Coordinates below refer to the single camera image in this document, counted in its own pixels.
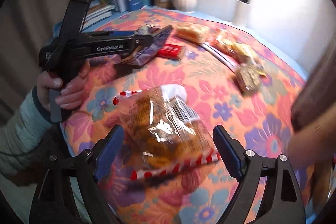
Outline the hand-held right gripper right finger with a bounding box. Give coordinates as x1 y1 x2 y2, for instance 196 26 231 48
213 124 306 224

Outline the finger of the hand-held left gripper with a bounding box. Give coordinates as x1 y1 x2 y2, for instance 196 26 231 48
130 25 161 43

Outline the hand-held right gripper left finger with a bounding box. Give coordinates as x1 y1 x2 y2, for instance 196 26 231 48
29 124 125 224

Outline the dark purple snack bag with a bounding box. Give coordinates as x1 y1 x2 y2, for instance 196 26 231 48
121 25 174 67

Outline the orange rice cake pack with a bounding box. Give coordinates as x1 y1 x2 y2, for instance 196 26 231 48
175 25 210 43

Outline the red striped bread bag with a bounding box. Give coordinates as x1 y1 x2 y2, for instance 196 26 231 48
113 84 222 182

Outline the clear cookie bag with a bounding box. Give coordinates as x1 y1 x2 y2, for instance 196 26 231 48
234 63 267 94

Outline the person's left forearm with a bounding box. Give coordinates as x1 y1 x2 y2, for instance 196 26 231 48
0 86 62 182

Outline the person's left hand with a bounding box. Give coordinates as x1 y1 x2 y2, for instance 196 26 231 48
36 62 90 111

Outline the red snack packet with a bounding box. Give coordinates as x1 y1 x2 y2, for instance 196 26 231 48
157 43 187 60

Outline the stack of flat books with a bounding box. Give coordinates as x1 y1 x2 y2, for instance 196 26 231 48
83 0 117 29

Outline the floral tablecloth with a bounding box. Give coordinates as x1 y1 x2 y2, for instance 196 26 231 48
52 7 315 224

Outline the clear rice cracker pack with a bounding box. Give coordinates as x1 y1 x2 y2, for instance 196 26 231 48
213 35 237 56

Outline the beige curtain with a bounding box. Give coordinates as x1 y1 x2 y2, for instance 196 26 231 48
5 0 87 119

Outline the sandwich bread pack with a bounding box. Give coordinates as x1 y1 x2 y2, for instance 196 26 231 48
231 42 259 62

